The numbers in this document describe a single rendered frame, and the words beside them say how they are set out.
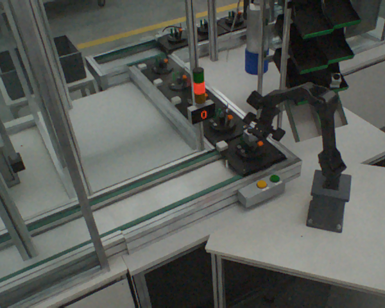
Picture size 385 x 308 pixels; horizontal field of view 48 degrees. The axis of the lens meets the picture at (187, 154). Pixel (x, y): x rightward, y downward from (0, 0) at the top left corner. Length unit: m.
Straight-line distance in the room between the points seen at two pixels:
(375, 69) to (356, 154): 1.10
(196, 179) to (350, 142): 0.85
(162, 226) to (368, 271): 0.82
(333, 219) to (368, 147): 0.61
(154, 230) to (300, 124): 0.87
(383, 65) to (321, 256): 1.84
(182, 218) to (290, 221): 0.47
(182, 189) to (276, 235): 0.47
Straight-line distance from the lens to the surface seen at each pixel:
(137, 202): 1.95
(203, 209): 1.86
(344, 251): 1.86
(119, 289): 1.88
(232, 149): 2.09
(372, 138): 2.44
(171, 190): 1.98
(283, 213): 1.95
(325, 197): 1.78
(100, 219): 1.92
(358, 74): 3.17
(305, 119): 2.16
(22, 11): 1.17
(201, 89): 1.86
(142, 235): 1.80
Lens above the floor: 2.29
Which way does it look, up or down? 40 degrees down
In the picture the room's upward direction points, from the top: 6 degrees counter-clockwise
